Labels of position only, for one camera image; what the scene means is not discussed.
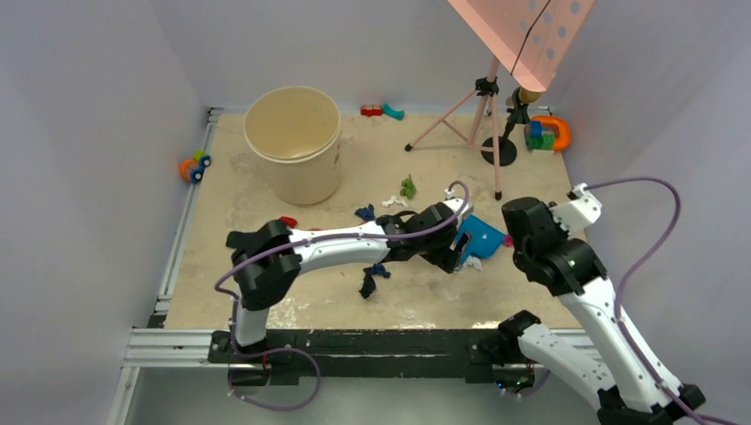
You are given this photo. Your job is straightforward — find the black twisted paper scrap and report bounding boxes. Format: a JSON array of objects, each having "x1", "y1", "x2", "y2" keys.
[{"x1": 359, "y1": 274, "x2": 377, "y2": 299}]

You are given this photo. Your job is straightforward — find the blue dustpan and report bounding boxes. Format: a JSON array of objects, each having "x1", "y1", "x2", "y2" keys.
[{"x1": 454, "y1": 215, "x2": 506, "y2": 265}]

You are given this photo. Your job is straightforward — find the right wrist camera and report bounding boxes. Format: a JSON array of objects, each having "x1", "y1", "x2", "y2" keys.
[{"x1": 549, "y1": 183, "x2": 602, "y2": 236}]

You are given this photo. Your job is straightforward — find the blue scrap on brush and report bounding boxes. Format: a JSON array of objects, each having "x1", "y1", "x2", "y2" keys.
[{"x1": 370, "y1": 263, "x2": 391, "y2": 279}]

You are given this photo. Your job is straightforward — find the red paper scrap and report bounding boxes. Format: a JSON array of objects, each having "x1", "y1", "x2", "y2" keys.
[{"x1": 279, "y1": 216, "x2": 298, "y2": 228}]

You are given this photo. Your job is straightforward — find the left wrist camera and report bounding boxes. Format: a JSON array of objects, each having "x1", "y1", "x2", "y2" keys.
[{"x1": 442, "y1": 189, "x2": 474, "y2": 220}]

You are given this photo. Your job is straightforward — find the white paper scrap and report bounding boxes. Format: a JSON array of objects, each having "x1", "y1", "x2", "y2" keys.
[{"x1": 381, "y1": 196, "x2": 409, "y2": 208}]

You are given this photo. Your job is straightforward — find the orange ring toy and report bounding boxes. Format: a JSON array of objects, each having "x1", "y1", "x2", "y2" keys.
[{"x1": 531, "y1": 115, "x2": 573, "y2": 151}]

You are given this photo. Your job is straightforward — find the red toy block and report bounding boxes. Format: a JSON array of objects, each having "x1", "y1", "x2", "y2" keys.
[{"x1": 360, "y1": 104, "x2": 383, "y2": 117}]

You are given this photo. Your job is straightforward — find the dark blue paper scrap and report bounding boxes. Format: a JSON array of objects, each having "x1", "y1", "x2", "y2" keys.
[{"x1": 354, "y1": 204, "x2": 376, "y2": 222}]

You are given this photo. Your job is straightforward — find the black microphone stand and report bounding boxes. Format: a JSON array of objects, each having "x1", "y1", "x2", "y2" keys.
[{"x1": 475, "y1": 78, "x2": 542, "y2": 166}]

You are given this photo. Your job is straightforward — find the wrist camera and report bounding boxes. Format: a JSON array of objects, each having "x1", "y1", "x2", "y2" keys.
[
  {"x1": 549, "y1": 183, "x2": 602, "y2": 236},
  {"x1": 442, "y1": 189, "x2": 474, "y2": 220}
]

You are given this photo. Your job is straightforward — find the white scrap near dustpan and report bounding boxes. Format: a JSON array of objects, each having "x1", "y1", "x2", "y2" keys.
[{"x1": 462, "y1": 256, "x2": 484, "y2": 271}]

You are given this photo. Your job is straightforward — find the beige plastic bucket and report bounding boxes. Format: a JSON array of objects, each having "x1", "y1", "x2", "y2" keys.
[{"x1": 244, "y1": 86, "x2": 342, "y2": 205}]

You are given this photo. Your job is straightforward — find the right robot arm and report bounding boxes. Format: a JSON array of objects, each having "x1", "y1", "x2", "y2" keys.
[{"x1": 496, "y1": 194, "x2": 706, "y2": 424}]

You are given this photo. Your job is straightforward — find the green blue toy blocks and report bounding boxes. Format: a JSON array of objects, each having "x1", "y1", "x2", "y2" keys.
[{"x1": 524, "y1": 120, "x2": 555, "y2": 151}]

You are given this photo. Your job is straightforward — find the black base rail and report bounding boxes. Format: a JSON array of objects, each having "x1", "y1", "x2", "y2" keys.
[{"x1": 207, "y1": 328, "x2": 543, "y2": 392}]

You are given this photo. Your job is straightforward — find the orange wheeled toy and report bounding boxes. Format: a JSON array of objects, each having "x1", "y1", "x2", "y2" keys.
[{"x1": 179, "y1": 150, "x2": 212, "y2": 184}]

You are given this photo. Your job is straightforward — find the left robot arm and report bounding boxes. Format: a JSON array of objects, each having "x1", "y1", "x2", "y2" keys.
[{"x1": 226, "y1": 198, "x2": 474, "y2": 362}]

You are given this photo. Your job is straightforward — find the pink music stand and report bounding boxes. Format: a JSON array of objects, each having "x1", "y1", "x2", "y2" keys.
[{"x1": 405, "y1": 0, "x2": 596, "y2": 200}]

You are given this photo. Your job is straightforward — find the green paper scrap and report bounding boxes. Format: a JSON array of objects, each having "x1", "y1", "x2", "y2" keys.
[{"x1": 399, "y1": 174, "x2": 417, "y2": 200}]

